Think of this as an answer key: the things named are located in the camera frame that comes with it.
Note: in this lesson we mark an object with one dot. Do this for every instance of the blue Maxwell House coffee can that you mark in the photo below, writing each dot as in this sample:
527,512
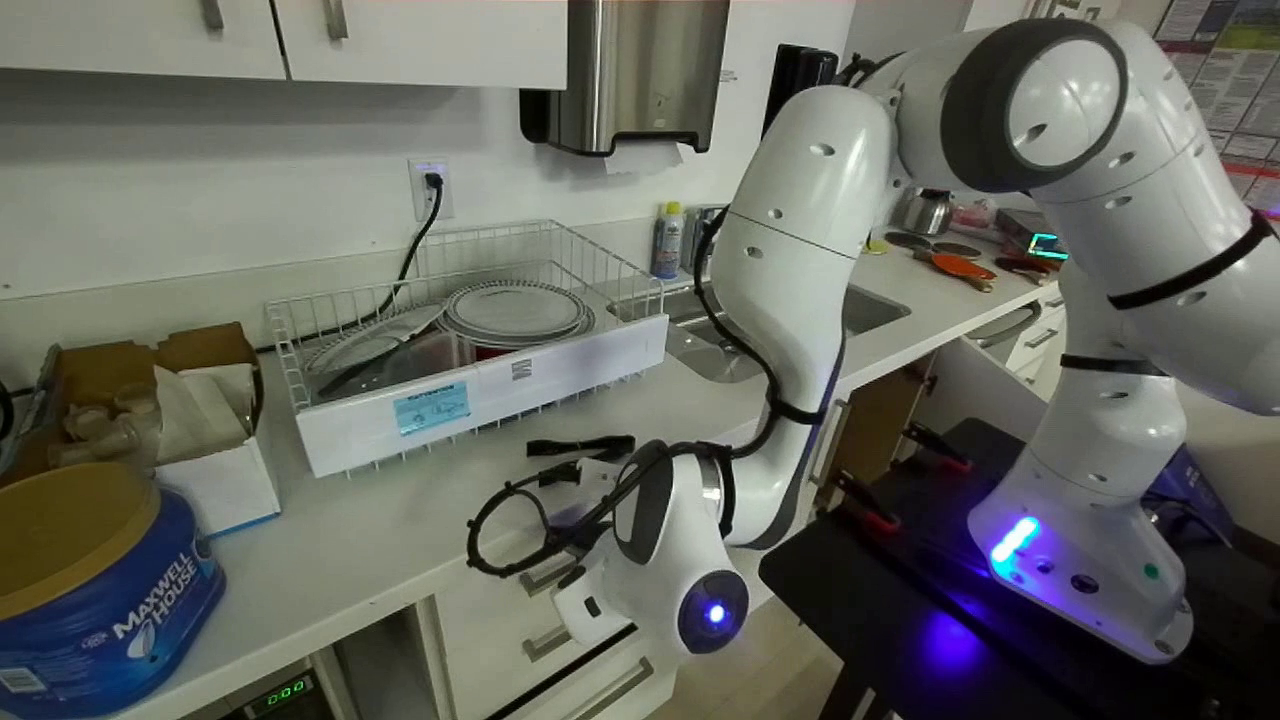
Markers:
120,627

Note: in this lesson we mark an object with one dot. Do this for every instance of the chrome sink faucet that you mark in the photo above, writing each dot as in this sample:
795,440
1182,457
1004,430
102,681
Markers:
697,242

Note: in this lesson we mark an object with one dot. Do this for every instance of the stainless steel sink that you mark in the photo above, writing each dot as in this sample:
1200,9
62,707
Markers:
872,310

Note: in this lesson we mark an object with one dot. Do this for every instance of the stainless paper towel dispenser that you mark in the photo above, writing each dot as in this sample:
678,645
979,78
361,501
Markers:
624,64

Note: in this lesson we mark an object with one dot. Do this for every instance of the white lower drawer front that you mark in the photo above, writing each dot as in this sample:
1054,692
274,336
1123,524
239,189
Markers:
534,681

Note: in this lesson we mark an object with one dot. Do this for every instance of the grey soap bottle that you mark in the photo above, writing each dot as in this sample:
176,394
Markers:
665,245

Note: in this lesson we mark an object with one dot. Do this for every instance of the brown cardboard box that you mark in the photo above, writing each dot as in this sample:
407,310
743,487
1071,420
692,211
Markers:
93,381

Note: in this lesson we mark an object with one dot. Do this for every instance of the black wall mounted device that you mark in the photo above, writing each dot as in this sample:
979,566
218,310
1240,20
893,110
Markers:
800,81

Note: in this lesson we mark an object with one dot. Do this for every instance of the wall posters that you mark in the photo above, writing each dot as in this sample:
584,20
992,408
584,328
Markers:
1224,81

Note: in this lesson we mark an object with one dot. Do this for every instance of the jar with red lid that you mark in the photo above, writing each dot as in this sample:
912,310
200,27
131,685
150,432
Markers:
929,214

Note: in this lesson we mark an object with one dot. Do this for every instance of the black device with cyan display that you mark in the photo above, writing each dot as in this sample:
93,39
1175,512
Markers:
1026,227

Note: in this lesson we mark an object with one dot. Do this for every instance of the white wall outlet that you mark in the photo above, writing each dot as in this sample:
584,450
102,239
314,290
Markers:
415,169

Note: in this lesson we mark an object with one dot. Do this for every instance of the round white plate with rim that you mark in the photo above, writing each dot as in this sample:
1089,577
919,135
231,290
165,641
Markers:
512,316

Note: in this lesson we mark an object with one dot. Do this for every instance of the appliance with green display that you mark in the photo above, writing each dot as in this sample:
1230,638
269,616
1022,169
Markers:
284,692

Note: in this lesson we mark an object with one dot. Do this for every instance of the red black clamp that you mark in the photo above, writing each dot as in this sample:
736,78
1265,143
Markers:
869,512

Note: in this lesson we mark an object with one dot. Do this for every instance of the black robot table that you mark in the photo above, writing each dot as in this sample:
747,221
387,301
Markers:
907,601

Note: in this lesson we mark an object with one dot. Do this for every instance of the brown wooden panel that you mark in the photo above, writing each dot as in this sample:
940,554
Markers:
883,420

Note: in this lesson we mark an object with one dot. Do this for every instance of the white wall cabinet door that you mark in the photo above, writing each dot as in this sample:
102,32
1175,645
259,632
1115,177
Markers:
120,39
442,40

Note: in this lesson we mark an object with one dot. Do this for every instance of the grey metal pan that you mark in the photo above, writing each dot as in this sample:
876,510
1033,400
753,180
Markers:
387,355

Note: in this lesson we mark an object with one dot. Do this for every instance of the white base cabinet drawers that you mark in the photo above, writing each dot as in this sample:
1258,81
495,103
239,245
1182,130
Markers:
1033,340

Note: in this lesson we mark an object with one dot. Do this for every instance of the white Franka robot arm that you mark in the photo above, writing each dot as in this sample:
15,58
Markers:
800,242

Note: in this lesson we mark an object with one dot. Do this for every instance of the white paper box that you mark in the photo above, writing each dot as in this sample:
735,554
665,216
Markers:
224,487

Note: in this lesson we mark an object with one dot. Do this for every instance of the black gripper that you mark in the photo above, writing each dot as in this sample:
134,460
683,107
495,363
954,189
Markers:
601,512

